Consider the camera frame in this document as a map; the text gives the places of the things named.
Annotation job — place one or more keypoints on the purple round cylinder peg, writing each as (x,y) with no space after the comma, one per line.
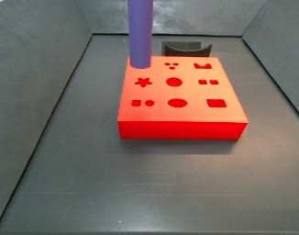
(141,21)

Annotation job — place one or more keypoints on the red shape sorter block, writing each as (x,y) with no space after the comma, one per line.
(181,99)

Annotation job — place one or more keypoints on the black curved holder bracket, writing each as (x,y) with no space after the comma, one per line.
(185,49)

